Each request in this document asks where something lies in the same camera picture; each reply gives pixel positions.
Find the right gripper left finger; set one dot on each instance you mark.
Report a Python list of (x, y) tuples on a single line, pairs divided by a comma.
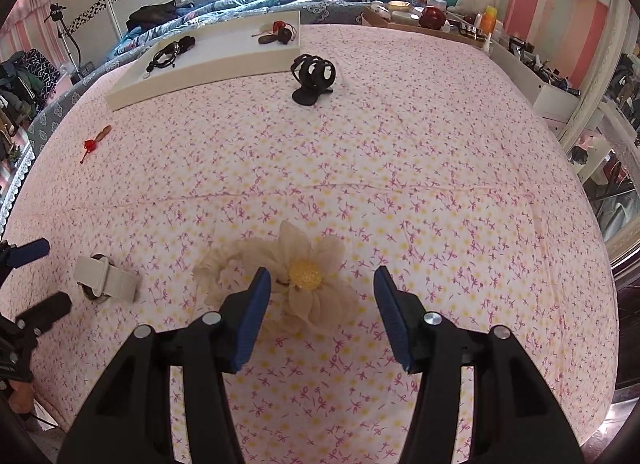
[(126, 417)]

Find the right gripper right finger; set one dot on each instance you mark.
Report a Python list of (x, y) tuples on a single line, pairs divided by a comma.
[(516, 418)]

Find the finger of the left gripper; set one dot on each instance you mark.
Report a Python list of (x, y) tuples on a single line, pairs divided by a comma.
[(40, 318), (14, 257)]

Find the white strap wristwatch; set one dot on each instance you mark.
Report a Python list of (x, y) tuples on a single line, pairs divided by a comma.
[(99, 279)]

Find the cream fabric flower scrunchie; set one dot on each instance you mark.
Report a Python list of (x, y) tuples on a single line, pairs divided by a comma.
[(308, 294)]

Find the red knot gold pendant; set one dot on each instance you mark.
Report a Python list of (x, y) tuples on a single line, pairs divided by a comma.
[(279, 31)]

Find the white jewelry tray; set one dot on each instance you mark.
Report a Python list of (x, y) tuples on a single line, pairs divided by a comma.
[(221, 51)]

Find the left hand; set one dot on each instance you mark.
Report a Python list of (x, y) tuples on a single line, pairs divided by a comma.
[(22, 399)]

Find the red tassel wooden charm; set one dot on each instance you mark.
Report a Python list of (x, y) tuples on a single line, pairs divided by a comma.
[(90, 145)]

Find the clothes rack with clothes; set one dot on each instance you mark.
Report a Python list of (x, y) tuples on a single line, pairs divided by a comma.
[(28, 79)]

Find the phone tripod stand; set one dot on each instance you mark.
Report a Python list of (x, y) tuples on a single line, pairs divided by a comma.
[(74, 66)]

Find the pink floral tablecloth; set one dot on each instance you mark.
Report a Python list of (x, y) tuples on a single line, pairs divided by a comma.
[(424, 158)]

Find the black bag on bed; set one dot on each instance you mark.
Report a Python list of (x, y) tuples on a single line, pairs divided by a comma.
[(151, 16)]

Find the white shelf with clutter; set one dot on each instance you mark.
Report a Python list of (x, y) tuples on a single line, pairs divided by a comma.
[(551, 102)]

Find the black hair claw clip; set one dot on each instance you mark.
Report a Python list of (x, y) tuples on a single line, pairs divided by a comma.
[(316, 77)]

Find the orange bottle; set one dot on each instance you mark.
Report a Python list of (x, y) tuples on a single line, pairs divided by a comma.
[(488, 20)]

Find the bed with blue bedding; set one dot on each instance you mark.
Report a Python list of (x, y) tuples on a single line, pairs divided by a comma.
[(194, 14)]

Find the dark red round jar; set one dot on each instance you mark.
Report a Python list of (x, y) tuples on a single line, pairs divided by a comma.
[(432, 18)]

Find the white plush toy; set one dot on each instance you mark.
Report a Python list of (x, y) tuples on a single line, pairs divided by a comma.
[(471, 7)]

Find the wooden cosmetics tray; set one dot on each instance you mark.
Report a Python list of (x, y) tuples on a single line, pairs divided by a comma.
[(373, 19)]

